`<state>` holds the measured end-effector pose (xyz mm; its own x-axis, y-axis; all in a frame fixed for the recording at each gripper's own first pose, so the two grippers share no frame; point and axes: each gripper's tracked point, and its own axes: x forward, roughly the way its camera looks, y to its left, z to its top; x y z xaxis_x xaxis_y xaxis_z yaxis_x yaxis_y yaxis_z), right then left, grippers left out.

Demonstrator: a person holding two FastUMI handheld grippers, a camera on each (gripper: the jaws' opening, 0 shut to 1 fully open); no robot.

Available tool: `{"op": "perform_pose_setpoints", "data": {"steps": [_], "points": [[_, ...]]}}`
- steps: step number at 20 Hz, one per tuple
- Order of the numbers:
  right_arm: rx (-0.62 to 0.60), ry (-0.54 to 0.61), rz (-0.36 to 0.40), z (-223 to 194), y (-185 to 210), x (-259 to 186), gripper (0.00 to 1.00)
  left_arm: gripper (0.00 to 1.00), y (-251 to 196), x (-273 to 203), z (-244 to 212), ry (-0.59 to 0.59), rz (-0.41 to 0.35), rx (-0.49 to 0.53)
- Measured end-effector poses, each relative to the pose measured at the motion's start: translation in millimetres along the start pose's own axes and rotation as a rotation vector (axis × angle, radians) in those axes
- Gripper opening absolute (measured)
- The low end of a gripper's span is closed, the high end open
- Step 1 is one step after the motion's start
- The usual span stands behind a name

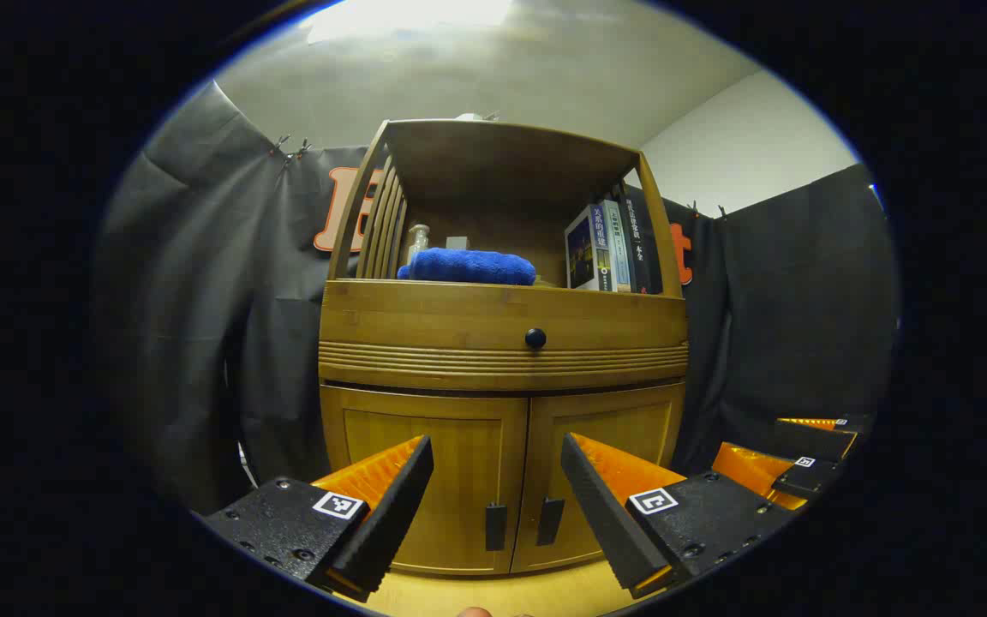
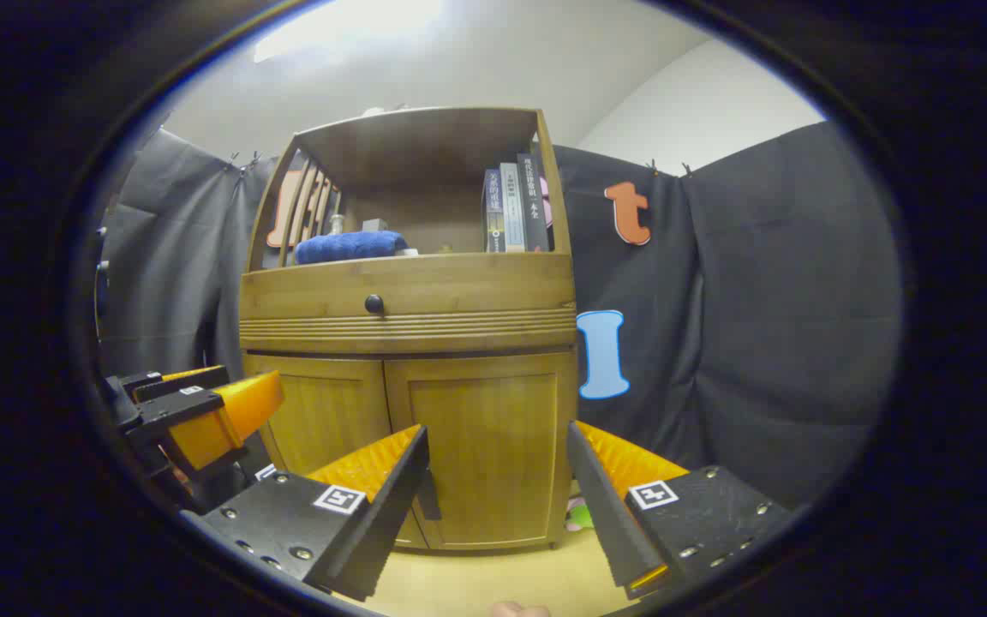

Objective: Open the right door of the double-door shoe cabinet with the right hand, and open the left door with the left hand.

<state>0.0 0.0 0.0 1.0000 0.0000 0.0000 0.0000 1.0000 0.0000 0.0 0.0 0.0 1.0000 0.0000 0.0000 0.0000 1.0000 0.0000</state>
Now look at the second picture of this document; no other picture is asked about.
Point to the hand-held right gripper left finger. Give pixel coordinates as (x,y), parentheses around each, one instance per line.
(391,514)

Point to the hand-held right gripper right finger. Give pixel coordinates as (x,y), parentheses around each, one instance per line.
(605,514)

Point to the black book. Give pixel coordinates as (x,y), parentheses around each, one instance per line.
(534,206)

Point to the black round drawer knob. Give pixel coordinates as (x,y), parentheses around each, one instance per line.
(374,304)

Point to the wooden cabinet door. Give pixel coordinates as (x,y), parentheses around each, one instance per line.
(331,411)
(493,446)

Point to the dark blue book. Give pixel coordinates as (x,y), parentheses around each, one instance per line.
(493,214)

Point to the small pump bottle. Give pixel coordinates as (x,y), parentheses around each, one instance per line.
(337,224)

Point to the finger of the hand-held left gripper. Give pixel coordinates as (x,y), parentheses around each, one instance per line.
(176,410)
(176,384)

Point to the small grey box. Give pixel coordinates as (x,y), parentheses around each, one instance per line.
(375,225)

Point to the black backdrop cloth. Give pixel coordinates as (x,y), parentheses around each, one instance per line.
(759,300)

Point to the light grey book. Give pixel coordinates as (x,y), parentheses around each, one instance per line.
(513,210)

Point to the small green pink toy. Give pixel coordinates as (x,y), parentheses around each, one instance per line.
(581,516)

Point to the wooden cabinet drawer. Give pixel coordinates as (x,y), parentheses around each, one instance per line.
(476,287)

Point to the wooden double-door shoe cabinet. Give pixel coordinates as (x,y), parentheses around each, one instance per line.
(416,146)

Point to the blue folded towel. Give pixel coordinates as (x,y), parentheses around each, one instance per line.
(348,247)

